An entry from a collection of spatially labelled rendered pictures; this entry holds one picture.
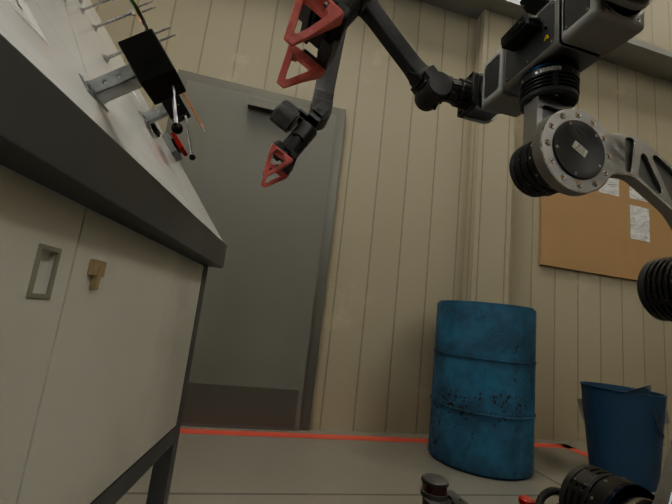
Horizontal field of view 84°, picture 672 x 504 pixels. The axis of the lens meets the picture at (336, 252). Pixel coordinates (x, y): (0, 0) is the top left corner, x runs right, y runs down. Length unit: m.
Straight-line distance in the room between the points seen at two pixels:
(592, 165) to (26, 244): 1.01
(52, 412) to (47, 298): 0.14
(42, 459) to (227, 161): 2.18
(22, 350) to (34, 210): 0.14
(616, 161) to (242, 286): 1.95
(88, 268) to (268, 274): 1.92
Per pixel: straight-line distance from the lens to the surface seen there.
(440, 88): 1.26
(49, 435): 0.57
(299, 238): 2.46
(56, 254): 0.49
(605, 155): 1.08
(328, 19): 0.56
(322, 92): 1.14
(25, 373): 0.50
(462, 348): 2.21
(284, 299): 2.41
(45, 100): 0.40
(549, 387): 3.38
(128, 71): 0.56
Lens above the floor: 0.70
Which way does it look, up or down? 10 degrees up
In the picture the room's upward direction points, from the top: 6 degrees clockwise
